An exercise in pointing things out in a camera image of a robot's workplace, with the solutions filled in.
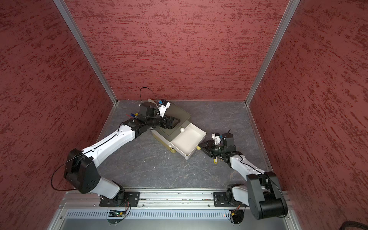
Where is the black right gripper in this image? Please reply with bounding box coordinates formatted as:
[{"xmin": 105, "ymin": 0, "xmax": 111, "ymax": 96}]
[{"xmin": 198, "ymin": 140, "xmax": 226, "ymax": 159}]

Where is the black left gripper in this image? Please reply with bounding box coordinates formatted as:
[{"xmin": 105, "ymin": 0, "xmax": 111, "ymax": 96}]
[{"xmin": 147, "ymin": 113, "xmax": 181, "ymax": 131}]

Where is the olive top drawer white knob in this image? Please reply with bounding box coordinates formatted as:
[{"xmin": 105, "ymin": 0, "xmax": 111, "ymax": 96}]
[{"xmin": 162, "ymin": 115, "xmax": 191, "ymax": 141}]

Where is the olive three-drawer desk organizer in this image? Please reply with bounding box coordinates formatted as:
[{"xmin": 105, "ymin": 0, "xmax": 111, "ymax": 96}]
[{"xmin": 151, "ymin": 99, "xmax": 191, "ymax": 153}]

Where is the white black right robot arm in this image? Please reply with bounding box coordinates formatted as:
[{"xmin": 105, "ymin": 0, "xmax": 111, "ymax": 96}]
[{"xmin": 198, "ymin": 133, "xmax": 288, "ymax": 220}]

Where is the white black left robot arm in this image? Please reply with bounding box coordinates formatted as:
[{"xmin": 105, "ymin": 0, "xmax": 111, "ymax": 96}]
[{"xmin": 64, "ymin": 100, "xmax": 180, "ymax": 205}]

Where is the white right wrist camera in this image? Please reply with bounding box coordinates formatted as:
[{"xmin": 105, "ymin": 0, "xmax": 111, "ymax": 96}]
[{"xmin": 211, "ymin": 133, "xmax": 222, "ymax": 145}]

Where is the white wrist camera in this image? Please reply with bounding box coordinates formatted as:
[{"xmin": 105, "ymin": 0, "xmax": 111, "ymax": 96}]
[
  {"xmin": 158, "ymin": 99, "xmax": 171, "ymax": 117},
  {"xmin": 211, "ymin": 133, "xmax": 222, "ymax": 145}
]

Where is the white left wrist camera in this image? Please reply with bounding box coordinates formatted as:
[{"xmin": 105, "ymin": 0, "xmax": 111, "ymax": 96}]
[{"xmin": 158, "ymin": 99, "xmax": 171, "ymax": 117}]

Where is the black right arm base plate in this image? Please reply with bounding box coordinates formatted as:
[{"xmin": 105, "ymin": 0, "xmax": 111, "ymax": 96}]
[{"xmin": 213, "ymin": 192, "xmax": 248, "ymax": 208}]

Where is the aluminium front rail frame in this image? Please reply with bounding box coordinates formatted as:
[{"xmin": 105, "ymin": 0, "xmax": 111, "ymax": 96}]
[{"xmin": 49, "ymin": 188, "xmax": 301, "ymax": 230}]

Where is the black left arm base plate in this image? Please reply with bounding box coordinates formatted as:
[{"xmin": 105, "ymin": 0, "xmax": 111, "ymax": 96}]
[{"xmin": 99, "ymin": 191, "xmax": 140, "ymax": 208}]

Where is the left aluminium corner post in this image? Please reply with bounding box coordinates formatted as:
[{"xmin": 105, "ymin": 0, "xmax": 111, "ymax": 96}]
[{"xmin": 53, "ymin": 0, "xmax": 118, "ymax": 106}]

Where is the aluminium corner post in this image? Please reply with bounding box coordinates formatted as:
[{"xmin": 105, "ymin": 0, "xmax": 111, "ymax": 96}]
[
  {"xmin": 53, "ymin": 0, "xmax": 118, "ymax": 106},
  {"xmin": 245, "ymin": 0, "xmax": 300, "ymax": 107}
]

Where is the right aluminium corner post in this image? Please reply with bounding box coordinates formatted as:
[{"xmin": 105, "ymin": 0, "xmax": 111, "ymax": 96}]
[{"xmin": 245, "ymin": 0, "xmax": 300, "ymax": 107}]

